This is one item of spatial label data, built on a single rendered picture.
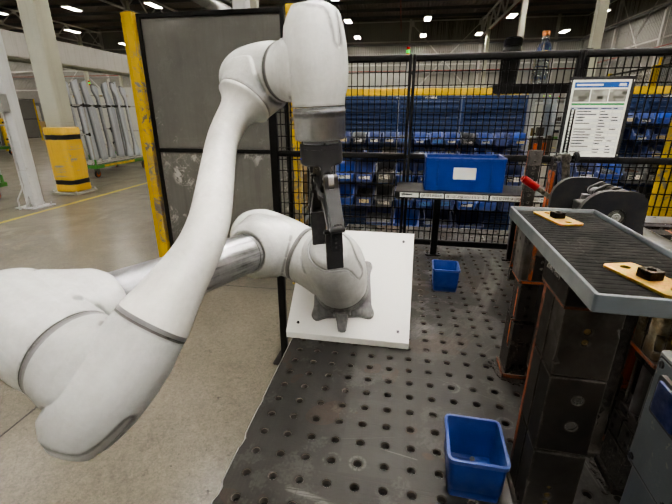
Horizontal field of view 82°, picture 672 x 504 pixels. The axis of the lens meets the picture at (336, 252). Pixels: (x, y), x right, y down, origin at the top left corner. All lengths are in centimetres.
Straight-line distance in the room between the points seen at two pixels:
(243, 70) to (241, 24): 239
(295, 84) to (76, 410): 53
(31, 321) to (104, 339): 10
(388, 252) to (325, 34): 73
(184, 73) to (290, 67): 265
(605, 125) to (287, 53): 147
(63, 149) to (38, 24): 183
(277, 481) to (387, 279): 63
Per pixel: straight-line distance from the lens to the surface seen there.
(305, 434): 89
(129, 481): 189
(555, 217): 71
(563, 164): 130
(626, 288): 48
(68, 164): 807
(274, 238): 99
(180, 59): 333
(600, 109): 191
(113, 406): 56
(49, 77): 810
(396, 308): 115
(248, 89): 75
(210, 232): 57
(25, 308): 64
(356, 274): 97
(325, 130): 67
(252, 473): 83
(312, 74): 66
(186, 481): 181
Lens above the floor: 132
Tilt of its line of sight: 20 degrees down
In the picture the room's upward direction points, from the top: straight up
